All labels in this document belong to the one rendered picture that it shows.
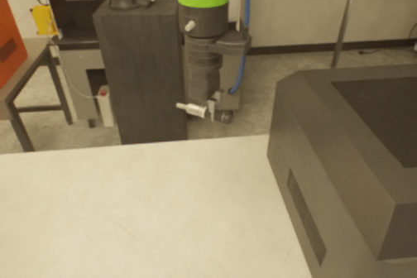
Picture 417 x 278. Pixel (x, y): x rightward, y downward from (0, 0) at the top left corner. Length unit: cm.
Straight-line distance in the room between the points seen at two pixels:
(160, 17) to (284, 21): 244
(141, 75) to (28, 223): 76
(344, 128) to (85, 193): 65
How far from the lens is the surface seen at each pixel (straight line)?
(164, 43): 133
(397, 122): 66
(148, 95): 146
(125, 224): 81
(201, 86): 63
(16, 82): 196
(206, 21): 56
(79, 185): 93
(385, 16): 409
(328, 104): 66
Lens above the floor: 155
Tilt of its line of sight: 35 degrees down
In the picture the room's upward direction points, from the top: straight up
